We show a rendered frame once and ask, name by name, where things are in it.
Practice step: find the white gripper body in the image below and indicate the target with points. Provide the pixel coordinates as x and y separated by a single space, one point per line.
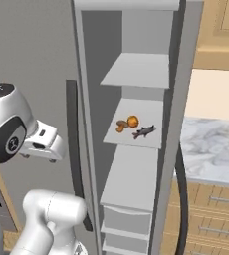
55 150

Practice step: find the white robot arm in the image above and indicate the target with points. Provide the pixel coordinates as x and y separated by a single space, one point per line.
50 215

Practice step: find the brown mushroom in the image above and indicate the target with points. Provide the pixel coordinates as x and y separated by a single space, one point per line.
121 126

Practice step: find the grey freezer shelf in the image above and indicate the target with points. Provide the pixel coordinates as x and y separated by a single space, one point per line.
138 71
133 179
143 109

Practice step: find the orange peach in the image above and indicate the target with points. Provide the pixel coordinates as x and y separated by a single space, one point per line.
133 121

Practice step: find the dark grey fish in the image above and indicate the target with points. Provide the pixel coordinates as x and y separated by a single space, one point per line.
143 132

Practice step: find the grey freezer drawer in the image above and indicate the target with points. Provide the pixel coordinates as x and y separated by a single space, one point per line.
124 244
126 220

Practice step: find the grey freezer door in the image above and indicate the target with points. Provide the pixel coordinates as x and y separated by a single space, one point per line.
37 40

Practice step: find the grey fridge freezer cabinet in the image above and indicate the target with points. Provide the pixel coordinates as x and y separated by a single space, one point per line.
183 66

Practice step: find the light wood drawer front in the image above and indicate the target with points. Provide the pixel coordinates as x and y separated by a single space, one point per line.
192 232
202 199

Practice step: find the light wood wall cupboard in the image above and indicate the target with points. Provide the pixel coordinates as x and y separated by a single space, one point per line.
219 30

